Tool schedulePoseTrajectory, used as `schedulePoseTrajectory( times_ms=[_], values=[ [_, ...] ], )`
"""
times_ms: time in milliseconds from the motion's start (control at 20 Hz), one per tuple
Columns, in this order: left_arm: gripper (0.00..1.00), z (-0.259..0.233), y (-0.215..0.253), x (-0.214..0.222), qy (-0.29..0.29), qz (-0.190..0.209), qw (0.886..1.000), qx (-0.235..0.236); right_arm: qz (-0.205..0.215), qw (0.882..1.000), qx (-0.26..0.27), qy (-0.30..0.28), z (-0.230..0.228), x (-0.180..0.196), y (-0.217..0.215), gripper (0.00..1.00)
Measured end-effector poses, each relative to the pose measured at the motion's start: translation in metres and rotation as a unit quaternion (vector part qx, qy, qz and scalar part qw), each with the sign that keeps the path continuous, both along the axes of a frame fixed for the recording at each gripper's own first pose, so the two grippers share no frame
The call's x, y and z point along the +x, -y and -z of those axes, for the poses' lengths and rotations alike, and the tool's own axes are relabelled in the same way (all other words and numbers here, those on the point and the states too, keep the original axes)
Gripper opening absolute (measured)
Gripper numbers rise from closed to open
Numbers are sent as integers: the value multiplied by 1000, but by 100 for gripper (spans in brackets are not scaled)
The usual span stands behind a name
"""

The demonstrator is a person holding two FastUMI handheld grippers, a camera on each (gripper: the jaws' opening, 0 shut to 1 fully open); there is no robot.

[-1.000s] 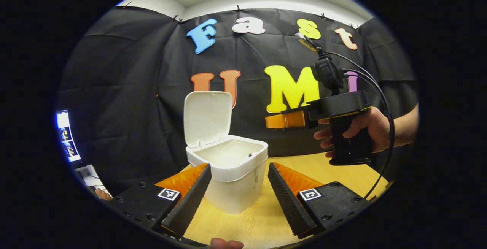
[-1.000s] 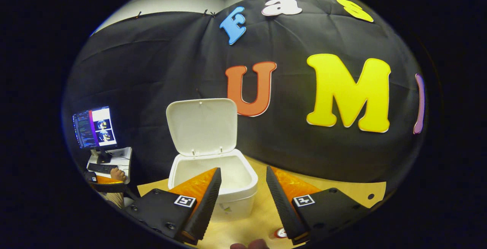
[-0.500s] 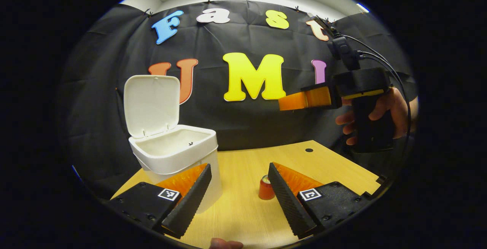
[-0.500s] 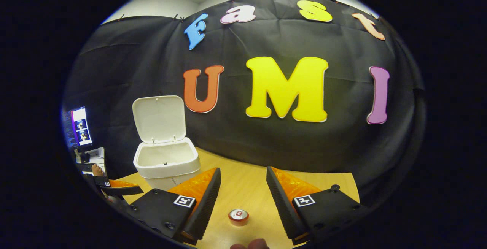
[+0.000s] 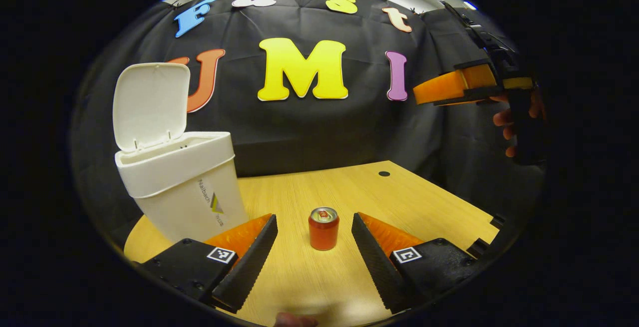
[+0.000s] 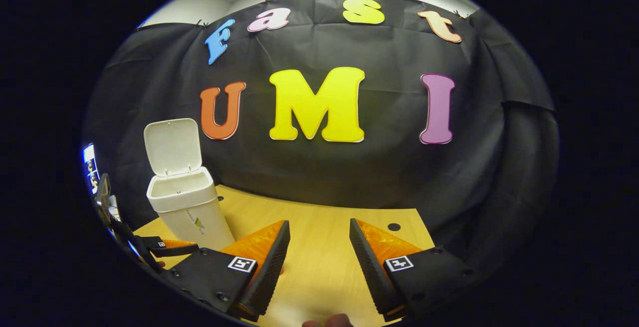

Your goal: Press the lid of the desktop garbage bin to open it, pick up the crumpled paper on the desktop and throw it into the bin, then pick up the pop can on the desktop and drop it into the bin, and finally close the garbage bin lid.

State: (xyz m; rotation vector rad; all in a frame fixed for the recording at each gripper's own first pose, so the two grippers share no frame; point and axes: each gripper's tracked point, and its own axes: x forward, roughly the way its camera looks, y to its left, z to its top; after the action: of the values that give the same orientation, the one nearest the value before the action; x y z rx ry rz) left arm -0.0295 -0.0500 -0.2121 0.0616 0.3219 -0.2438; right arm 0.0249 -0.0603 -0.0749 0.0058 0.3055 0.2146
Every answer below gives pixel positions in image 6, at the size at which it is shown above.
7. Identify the wooden desktop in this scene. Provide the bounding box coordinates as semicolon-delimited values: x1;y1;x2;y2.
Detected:
132;184;436;327

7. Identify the computer monitor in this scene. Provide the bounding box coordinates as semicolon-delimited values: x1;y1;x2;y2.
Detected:
82;142;100;193

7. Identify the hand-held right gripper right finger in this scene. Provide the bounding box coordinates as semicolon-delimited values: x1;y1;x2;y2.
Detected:
348;217;475;323

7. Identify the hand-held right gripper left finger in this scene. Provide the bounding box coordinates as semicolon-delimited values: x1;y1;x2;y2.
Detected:
160;220;291;323

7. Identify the black backdrop cloth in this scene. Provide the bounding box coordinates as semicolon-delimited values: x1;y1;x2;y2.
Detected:
82;0;560;268

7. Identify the white desktop garbage bin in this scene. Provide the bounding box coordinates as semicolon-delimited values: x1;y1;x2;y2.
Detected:
144;117;236;252

